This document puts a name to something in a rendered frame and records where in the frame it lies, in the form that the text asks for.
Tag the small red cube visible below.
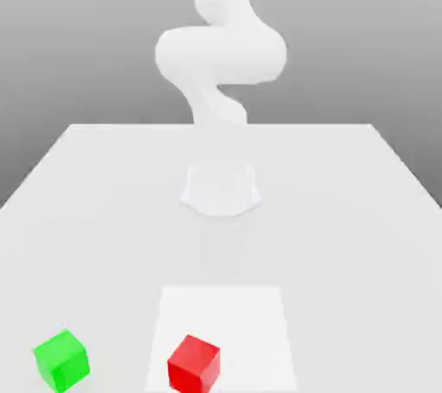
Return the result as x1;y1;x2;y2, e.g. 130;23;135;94
167;333;221;393

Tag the small green cube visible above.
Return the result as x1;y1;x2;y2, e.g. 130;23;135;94
33;328;92;393

